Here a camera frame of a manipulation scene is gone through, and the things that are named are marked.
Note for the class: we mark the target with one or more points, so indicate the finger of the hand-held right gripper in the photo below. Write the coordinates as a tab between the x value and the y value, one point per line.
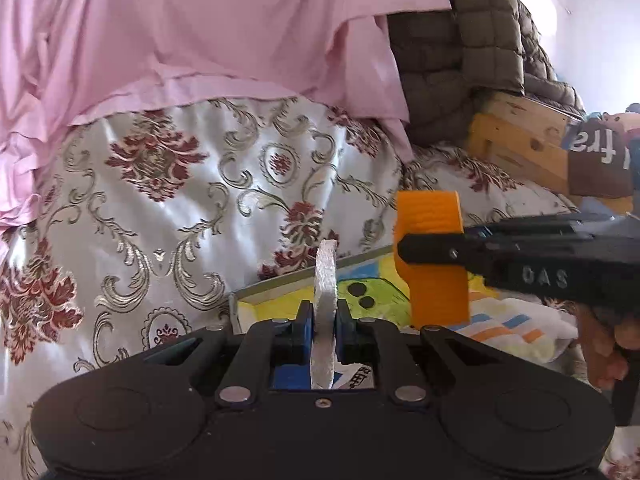
430	250

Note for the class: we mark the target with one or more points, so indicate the pink bed sheet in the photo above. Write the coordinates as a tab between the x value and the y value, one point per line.
200	35

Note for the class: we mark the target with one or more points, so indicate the clear tray with colourful drawing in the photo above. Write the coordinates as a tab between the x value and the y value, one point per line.
380	285

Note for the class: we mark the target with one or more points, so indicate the floral satin blanket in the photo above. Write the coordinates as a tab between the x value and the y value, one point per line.
200	210

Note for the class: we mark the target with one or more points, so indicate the person's right hand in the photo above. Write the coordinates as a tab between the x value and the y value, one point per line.
600	350

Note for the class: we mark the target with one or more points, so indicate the brown quilted jacket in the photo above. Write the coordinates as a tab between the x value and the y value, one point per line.
450	60

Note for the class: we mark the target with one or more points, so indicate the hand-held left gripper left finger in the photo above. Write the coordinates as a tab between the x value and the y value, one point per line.
302	332

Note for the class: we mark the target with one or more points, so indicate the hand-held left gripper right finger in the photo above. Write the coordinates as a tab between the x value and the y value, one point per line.
346	332

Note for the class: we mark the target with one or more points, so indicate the brown lettered cloth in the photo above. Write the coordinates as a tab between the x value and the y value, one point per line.
595	175

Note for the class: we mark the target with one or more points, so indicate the light blue cloth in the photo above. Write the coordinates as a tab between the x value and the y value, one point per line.
600	205

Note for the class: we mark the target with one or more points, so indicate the striped white cloth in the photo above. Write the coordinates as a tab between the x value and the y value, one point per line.
500	332

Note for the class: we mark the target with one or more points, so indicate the wooden bed frame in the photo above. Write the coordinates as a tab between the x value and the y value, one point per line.
515	140

